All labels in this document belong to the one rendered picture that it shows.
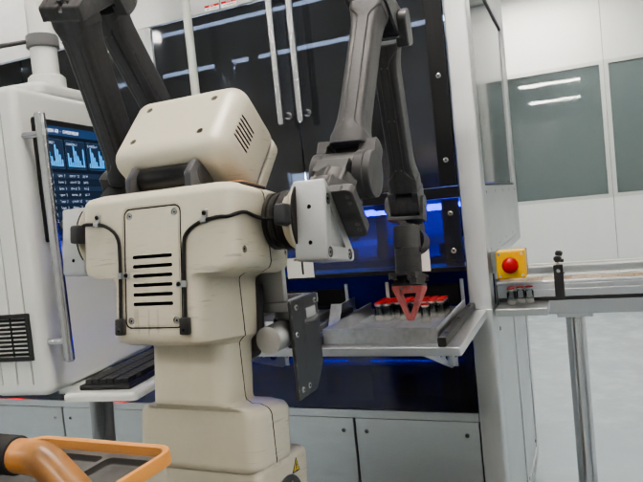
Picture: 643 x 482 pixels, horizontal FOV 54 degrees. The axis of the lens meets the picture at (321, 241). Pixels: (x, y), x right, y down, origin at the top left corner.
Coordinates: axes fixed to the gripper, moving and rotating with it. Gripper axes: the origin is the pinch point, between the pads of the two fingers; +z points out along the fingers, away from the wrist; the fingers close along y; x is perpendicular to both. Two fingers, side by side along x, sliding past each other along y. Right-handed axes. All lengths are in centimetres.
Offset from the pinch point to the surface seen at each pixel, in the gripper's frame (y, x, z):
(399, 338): 0.1, 2.8, 4.5
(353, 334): 0.1, 13.1, 3.4
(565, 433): 198, -21, 53
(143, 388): -7, 64, 15
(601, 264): 48, -39, -13
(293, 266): 34, 43, -17
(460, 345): -1.1, -10.4, 6.3
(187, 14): 11, 65, -89
